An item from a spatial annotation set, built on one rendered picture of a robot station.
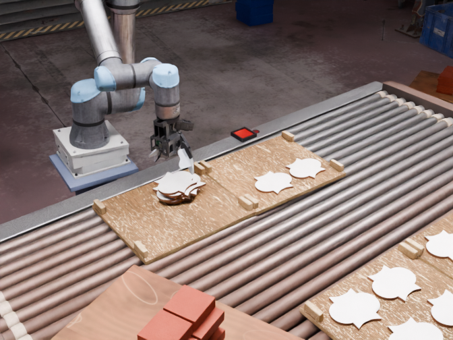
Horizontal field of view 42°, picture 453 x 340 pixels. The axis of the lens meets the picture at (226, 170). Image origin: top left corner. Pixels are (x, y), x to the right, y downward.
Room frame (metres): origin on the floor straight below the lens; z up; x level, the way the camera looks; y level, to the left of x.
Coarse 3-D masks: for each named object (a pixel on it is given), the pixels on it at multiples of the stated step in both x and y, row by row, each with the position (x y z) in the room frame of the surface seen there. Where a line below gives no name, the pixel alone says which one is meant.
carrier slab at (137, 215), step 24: (144, 192) 1.64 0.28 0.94; (216, 192) 1.64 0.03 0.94; (120, 216) 1.51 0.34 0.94; (144, 216) 1.51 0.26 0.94; (168, 216) 1.51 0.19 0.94; (192, 216) 1.51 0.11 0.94; (216, 216) 1.51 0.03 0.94; (240, 216) 1.51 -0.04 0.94; (144, 240) 1.39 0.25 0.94; (168, 240) 1.39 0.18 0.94; (192, 240) 1.39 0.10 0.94
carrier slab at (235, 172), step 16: (256, 144) 1.97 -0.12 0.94; (272, 144) 1.97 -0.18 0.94; (288, 144) 1.97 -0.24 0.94; (224, 160) 1.86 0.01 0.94; (240, 160) 1.86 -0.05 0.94; (256, 160) 1.86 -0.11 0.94; (272, 160) 1.86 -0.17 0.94; (288, 160) 1.86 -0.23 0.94; (320, 160) 1.86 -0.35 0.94; (208, 176) 1.76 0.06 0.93; (224, 176) 1.74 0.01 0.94; (240, 176) 1.74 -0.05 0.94; (256, 176) 1.75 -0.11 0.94; (320, 176) 1.75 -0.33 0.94; (336, 176) 1.75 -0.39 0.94; (240, 192) 1.64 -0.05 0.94; (256, 192) 1.64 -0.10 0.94; (272, 192) 1.64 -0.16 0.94; (288, 192) 1.64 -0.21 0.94; (304, 192) 1.65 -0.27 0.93; (256, 208) 1.55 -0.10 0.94
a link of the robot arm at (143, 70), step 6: (144, 60) 1.72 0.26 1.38; (150, 60) 1.71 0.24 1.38; (156, 60) 1.72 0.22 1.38; (138, 66) 1.66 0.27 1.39; (144, 66) 1.66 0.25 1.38; (150, 66) 1.67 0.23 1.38; (138, 72) 1.64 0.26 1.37; (144, 72) 1.65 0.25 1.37; (150, 72) 1.64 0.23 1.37; (138, 78) 1.63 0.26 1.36; (144, 78) 1.64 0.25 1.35; (138, 84) 1.63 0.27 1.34; (144, 84) 1.64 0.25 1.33
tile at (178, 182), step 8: (168, 176) 1.65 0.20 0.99; (176, 176) 1.65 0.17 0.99; (184, 176) 1.65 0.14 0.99; (192, 176) 1.65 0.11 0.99; (160, 184) 1.60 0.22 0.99; (168, 184) 1.61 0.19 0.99; (176, 184) 1.61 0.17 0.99; (184, 184) 1.61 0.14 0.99; (192, 184) 1.61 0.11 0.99; (160, 192) 1.57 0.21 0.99; (168, 192) 1.56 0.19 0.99; (176, 192) 1.56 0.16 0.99; (184, 192) 1.56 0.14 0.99
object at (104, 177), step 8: (56, 160) 1.96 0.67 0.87; (56, 168) 1.91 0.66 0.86; (64, 168) 1.90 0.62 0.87; (120, 168) 1.90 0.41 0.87; (128, 168) 1.90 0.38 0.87; (136, 168) 1.90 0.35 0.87; (64, 176) 1.84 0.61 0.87; (72, 176) 1.85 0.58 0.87; (88, 176) 1.85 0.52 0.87; (96, 176) 1.85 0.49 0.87; (104, 176) 1.85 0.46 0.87; (112, 176) 1.85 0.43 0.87; (120, 176) 1.87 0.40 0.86; (72, 184) 1.79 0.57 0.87; (80, 184) 1.79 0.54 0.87; (88, 184) 1.80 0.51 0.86; (96, 184) 1.82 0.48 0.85; (104, 184) 1.88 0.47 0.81; (80, 192) 1.88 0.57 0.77
